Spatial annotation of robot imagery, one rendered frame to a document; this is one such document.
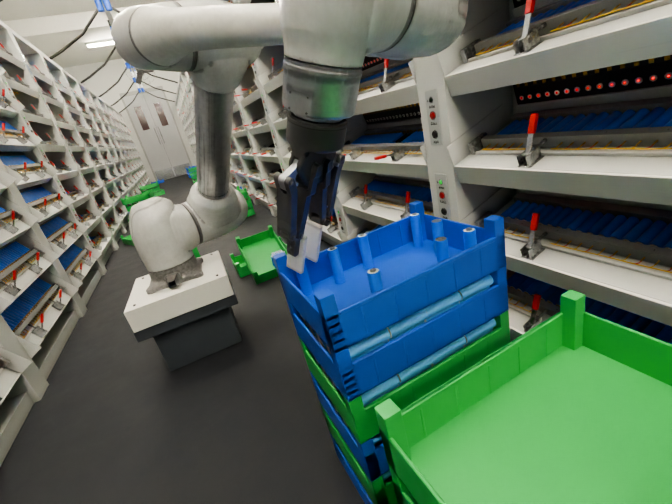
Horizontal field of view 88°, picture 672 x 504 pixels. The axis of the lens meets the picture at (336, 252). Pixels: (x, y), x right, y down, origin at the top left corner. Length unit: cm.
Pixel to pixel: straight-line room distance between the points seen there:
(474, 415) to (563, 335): 17
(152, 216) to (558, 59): 108
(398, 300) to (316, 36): 31
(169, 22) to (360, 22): 40
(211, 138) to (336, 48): 72
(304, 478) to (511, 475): 52
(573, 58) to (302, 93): 43
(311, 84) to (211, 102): 63
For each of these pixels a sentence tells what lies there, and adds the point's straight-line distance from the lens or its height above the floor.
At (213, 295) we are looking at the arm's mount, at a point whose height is 22.
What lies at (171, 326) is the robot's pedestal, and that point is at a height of 17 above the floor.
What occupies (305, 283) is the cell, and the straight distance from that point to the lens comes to 58.
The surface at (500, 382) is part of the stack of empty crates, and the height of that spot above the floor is 33.
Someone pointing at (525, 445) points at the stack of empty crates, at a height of 32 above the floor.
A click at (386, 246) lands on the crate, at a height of 42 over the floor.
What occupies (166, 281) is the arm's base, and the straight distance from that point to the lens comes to 127.
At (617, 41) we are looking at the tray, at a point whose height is 67.
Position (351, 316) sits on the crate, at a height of 44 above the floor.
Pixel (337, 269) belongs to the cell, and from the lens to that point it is 59.
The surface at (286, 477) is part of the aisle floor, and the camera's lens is 88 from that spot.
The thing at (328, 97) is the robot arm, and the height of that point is 69.
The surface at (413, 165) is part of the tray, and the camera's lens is 101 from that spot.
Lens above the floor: 67
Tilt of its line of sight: 22 degrees down
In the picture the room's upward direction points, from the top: 14 degrees counter-clockwise
